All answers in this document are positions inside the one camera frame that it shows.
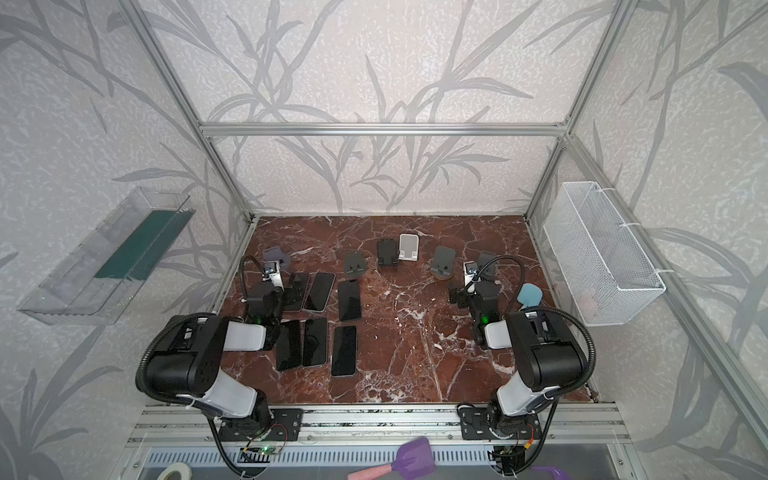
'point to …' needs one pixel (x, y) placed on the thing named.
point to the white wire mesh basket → (601, 263)
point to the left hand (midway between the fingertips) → (286, 267)
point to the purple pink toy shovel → (414, 459)
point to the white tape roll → (183, 469)
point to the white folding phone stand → (408, 247)
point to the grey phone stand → (274, 253)
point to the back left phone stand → (355, 265)
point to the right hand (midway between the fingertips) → (469, 270)
